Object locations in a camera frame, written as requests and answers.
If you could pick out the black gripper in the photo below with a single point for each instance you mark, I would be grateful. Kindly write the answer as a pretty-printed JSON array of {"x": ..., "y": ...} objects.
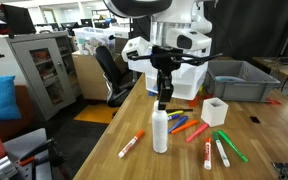
[{"x": 165, "y": 58}]

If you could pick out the white bottle lid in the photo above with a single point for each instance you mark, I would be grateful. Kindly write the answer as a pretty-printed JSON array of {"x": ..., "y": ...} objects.
[{"x": 156, "y": 106}]

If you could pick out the white plastic bottle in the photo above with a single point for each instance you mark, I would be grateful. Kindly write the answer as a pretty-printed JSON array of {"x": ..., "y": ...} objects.
[{"x": 159, "y": 133}]

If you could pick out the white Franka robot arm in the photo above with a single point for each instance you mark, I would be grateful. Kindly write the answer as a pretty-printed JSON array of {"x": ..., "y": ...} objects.
[{"x": 177, "y": 20}]

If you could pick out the blue toy block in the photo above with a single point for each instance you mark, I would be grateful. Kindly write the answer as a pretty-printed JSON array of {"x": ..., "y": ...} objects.
[{"x": 151, "y": 93}]

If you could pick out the black marker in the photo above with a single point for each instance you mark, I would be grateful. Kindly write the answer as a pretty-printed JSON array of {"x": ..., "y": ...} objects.
[{"x": 180, "y": 110}]

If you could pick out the yellow marker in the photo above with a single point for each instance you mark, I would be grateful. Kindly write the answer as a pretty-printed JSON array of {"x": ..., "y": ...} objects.
[{"x": 176, "y": 113}]

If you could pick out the white marker blue cap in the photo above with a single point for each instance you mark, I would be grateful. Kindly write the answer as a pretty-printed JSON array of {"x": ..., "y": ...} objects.
[{"x": 174, "y": 117}]

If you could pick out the red toy block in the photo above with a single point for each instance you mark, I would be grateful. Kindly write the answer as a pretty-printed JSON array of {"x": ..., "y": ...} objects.
[
  {"x": 193, "y": 101},
  {"x": 208, "y": 96}
]

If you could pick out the white plastic drawer unit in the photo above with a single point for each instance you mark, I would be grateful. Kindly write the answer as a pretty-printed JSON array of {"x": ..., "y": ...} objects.
[{"x": 206, "y": 66}]

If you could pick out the black office chair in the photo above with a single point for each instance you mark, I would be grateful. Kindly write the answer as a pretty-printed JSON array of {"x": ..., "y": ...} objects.
[{"x": 110, "y": 66}]

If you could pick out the pink marker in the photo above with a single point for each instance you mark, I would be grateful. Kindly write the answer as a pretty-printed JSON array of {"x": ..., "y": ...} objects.
[{"x": 197, "y": 132}]

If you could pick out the white square pen holder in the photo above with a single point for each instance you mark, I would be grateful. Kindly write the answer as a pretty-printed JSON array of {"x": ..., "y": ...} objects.
[{"x": 214, "y": 115}]

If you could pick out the white marker orange cap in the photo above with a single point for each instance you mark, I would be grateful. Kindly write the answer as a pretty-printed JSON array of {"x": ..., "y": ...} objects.
[{"x": 132, "y": 144}]

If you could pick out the pale blue plate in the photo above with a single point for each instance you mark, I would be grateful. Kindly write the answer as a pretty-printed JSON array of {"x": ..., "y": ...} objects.
[{"x": 229, "y": 79}]

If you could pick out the beige wooden cabinet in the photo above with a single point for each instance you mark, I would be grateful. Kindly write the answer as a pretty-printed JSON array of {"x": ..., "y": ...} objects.
[{"x": 89, "y": 76}]

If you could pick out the yellow floor mat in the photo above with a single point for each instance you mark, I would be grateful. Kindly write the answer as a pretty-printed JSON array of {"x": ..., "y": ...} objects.
[{"x": 94, "y": 114}]

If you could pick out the clear plastic storage bin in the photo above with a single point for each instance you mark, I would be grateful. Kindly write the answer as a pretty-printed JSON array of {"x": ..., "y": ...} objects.
[{"x": 94, "y": 40}]

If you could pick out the white marker red cap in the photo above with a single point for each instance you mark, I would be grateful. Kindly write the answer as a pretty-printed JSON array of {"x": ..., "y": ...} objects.
[{"x": 207, "y": 155}]

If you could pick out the white marker green cap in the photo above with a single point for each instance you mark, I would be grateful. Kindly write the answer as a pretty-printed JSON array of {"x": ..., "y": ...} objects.
[{"x": 221, "y": 151}]

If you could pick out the grey plastic crate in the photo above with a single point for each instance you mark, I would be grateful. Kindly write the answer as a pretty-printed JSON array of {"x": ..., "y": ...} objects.
[{"x": 250, "y": 91}]

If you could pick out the small black flat object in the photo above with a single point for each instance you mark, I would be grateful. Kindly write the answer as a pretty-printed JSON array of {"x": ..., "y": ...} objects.
[{"x": 255, "y": 120}]

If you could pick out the black curtain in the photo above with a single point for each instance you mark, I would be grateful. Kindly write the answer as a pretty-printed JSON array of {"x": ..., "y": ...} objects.
[{"x": 250, "y": 26}]

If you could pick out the red plastic clip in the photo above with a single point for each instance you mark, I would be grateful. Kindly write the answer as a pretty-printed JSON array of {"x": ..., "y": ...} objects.
[{"x": 273, "y": 101}]

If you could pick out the wooden side table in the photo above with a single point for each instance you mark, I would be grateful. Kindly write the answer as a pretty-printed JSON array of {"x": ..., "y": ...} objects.
[{"x": 284, "y": 68}]

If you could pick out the grey metal cabinet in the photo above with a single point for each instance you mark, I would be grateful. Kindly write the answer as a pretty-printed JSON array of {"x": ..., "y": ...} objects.
[{"x": 19, "y": 73}]

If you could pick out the grey side table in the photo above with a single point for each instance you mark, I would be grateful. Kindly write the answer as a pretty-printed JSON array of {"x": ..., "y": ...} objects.
[{"x": 27, "y": 140}]

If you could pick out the black monitor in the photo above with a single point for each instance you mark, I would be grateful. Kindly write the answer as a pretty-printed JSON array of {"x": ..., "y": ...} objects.
[{"x": 19, "y": 18}]

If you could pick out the brown sofa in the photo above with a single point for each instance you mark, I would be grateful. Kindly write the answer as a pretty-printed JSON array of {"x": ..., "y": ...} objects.
[{"x": 7, "y": 128}]

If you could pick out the blue cushion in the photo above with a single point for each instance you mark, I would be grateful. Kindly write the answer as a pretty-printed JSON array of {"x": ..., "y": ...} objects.
[{"x": 0, "y": 98}]

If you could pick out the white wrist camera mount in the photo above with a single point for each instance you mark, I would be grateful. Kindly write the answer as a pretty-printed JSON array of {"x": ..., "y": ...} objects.
[{"x": 135, "y": 48}]

